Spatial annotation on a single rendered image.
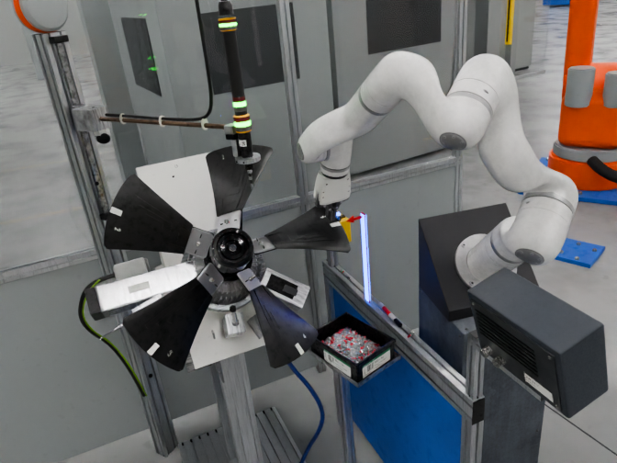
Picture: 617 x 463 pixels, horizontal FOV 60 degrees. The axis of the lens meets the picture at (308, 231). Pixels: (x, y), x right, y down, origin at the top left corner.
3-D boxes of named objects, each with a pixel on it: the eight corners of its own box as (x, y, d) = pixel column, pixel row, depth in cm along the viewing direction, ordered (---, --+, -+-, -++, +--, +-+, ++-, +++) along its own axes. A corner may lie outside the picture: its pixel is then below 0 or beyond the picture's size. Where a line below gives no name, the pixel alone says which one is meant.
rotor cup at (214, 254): (211, 288, 156) (216, 278, 144) (196, 242, 159) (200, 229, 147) (258, 274, 161) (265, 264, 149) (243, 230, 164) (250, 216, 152)
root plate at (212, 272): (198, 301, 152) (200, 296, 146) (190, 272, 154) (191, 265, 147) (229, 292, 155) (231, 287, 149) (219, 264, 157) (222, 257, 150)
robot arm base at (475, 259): (507, 233, 167) (535, 208, 150) (521, 292, 160) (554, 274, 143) (449, 236, 165) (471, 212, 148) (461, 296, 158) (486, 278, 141)
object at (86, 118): (75, 132, 176) (68, 107, 172) (92, 127, 181) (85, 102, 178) (95, 134, 171) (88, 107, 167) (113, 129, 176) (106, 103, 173)
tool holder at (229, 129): (224, 163, 147) (218, 128, 143) (240, 154, 152) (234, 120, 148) (251, 165, 143) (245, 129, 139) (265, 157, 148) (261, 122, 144)
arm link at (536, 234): (539, 234, 147) (588, 197, 125) (518, 291, 140) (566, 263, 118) (499, 214, 148) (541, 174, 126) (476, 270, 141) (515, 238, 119)
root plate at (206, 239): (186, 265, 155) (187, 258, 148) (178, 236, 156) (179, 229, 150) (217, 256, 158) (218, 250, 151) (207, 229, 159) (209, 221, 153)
